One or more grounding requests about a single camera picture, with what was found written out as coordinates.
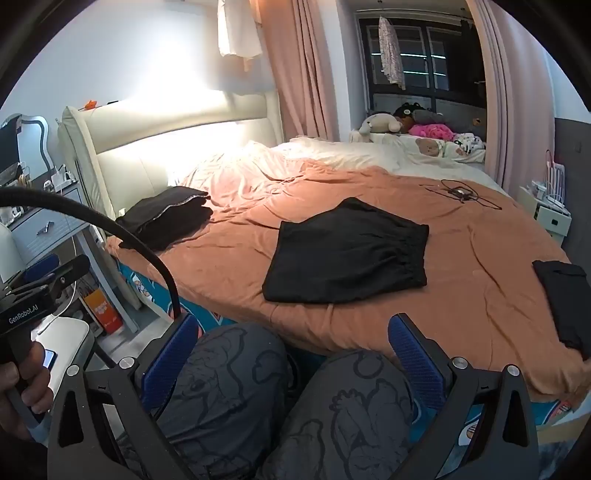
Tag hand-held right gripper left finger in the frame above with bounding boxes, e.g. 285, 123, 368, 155
46, 314, 201, 480

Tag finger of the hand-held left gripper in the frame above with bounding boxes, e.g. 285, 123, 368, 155
21, 254, 92, 298

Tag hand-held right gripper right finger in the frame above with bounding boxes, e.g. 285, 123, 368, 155
387, 313, 541, 480

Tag black pants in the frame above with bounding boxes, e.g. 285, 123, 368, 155
262, 197, 430, 304

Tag person's left hand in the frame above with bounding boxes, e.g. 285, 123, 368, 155
0, 339, 55, 441

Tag white stool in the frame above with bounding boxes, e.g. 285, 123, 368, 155
33, 316, 94, 398

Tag orange box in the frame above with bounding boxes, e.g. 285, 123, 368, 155
83, 290, 123, 334

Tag blue grey dresser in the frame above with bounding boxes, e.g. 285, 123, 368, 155
0, 178, 139, 334

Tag person's left leg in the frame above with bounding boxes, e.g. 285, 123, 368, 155
152, 322, 293, 480

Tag person's leg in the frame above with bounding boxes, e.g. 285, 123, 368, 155
152, 322, 293, 480
256, 349, 417, 480

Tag orange blanket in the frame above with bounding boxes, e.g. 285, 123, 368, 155
106, 164, 591, 403

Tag person's right leg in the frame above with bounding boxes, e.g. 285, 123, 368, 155
256, 349, 417, 480

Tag folded black garment stack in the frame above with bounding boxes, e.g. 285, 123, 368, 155
115, 186, 214, 252

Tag white framed mirror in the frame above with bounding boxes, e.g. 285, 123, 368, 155
0, 114, 52, 175

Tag cream upholstered headboard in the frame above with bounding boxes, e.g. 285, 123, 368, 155
58, 90, 283, 220

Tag eyeglasses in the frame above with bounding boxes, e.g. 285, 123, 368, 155
419, 179, 502, 211

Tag white nightstand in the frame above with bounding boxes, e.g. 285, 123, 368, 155
517, 185, 573, 241

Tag cream duvet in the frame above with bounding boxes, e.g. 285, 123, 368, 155
245, 136, 506, 190

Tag black spotted white cloth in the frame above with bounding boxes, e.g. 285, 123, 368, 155
455, 132, 487, 151

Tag pink plush toy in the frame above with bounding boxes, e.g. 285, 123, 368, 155
409, 124, 456, 141

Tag beige plush dog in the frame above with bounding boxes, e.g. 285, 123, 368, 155
359, 112, 408, 140

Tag grey plush toy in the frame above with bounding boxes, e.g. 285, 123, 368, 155
411, 109, 447, 126

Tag pink curtain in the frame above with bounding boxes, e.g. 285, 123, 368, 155
465, 0, 556, 188
249, 0, 341, 143

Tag hanging white garment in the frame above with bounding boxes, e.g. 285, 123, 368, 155
217, 0, 265, 59

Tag dark window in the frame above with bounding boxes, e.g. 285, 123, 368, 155
355, 10, 488, 114

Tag hanging floral garment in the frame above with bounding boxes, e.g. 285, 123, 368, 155
378, 16, 408, 91

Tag thick black cable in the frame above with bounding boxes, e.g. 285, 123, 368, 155
0, 187, 184, 324

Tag pink wire rack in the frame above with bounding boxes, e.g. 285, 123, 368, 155
545, 150, 567, 200

